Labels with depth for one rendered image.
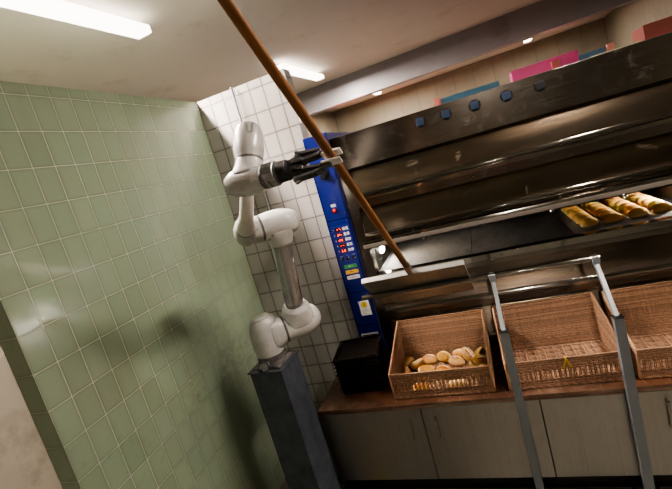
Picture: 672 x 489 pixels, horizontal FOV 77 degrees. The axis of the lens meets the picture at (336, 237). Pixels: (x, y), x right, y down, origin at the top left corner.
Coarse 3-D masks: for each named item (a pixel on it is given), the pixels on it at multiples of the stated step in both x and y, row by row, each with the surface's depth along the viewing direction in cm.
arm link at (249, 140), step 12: (240, 132) 152; (252, 132) 152; (240, 144) 150; (252, 144) 150; (240, 204) 176; (252, 204) 177; (240, 216) 180; (252, 216) 181; (240, 228) 187; (252, 228) 189
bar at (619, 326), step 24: (552, 264) 209; (576, 264) 206; (408, 288) 234; (432, 288) 229; (504, 336) 201; (624, 336) 186; (624, 360) 188; (624, 384) 193; (528, 432) 209; (528, 456) 212; (648, 456) 195; (648, 480) 197
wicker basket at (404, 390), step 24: (456, 312) 263; (480, 312) 258; (408, 336) 274; (432, 336) 269; (456, 336) 263; (480, 336) 258; (408, 384) 248; (432, 384) 229; (456, 384) 225; (480, 384) 221
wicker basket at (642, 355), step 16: (624, 288) 233; (640, 288) 230; (656, 288) 228; (608, 304) 226; (624, 304) 232; (656, 304) 228; (608, 320) 235; (640, 320) 230; (656, 320) 228; (640, 336) 229; (656, 336) 226; (640, 352) 195; (656, 352) 193; (640, 368) 197; (656, 368) 195
